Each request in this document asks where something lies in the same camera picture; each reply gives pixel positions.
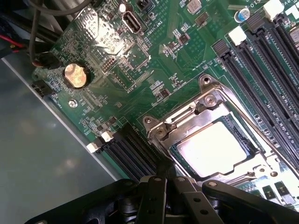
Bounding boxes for metal locking lever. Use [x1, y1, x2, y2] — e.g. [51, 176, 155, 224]
[216, 85, 299, 170]
[147, 130, 178, 175]

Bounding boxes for black ram slot white latch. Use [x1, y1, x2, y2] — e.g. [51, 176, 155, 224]
[101, 131, 156, 178]
[228, 26, 299, 131]
[85, 141, 140, 184]
[263, 0, 299, 54]

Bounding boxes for metal socket cover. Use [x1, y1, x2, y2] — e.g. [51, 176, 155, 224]
[161, 102, 281, 185]

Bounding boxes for metal cpu socket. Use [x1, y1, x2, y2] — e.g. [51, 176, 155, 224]
[142, 74, 299, 187]

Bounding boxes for black RAM slots left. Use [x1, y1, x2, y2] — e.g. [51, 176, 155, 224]
[120, 122, 175, 173]

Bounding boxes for black ram slots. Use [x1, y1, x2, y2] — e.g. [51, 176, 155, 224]
[120, 122, 175, 173]
[213, 40, 299, 161]

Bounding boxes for black RAM slots right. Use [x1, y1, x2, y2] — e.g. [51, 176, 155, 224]
[213, 40, 299, 161]

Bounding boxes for green motherboard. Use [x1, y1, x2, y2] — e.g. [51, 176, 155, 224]
[31, 0, 299, 206]

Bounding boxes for grey pc case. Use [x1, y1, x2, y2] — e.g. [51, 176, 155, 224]
[0, 0, 123, 224]

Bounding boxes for round coin cell battery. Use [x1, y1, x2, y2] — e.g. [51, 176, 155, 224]
[61, 61, 91, 90]

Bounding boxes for black board connector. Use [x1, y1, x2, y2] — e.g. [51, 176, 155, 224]
[31, 79, 52, 99]

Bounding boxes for internal usb port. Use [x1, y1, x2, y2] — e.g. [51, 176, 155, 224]
[121, 10, 142, 34]

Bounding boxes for blue silver capacitor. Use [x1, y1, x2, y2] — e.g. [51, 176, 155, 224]
[234, 7, 251, 23]

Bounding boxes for black pin header connector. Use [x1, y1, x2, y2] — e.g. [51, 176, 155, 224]
[135, 0, 150, 12]

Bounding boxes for grey square inductor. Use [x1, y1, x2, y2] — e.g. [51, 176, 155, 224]
[186, 0, 203, 14]

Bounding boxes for black wire plug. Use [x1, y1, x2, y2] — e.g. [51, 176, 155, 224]
[32, 51, 63, 70]

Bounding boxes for red wire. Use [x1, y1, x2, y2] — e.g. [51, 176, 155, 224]
[0, 34, 24, 53]

